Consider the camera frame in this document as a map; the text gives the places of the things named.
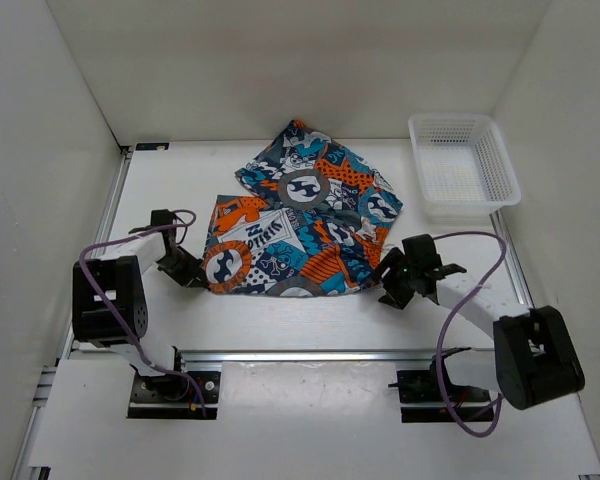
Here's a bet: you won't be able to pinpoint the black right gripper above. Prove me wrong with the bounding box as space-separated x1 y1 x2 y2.
362 247 418 310

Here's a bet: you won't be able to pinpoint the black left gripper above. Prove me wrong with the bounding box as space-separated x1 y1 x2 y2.
155 244 207 288

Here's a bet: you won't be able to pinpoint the colourful patterned shorts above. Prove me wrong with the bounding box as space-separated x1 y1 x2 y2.
203 120 403 297

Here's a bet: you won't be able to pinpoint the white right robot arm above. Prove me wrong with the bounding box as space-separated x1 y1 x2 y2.
370 234 585 410

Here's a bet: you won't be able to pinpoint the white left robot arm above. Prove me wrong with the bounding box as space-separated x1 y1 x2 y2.
72 209 208 400

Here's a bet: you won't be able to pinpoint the white perforated plastic basket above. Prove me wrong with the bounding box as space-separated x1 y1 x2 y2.
408 113 521 220

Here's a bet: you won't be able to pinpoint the aluminium left frame rail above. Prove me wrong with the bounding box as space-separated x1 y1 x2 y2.
9 143 134 480

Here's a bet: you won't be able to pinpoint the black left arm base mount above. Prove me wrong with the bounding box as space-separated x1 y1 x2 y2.
127 370 221 420

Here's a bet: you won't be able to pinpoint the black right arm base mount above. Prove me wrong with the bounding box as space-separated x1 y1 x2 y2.
388 367 497 425

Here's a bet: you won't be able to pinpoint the aluminium right frame rail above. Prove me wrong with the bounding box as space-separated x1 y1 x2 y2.
490 211 600 479

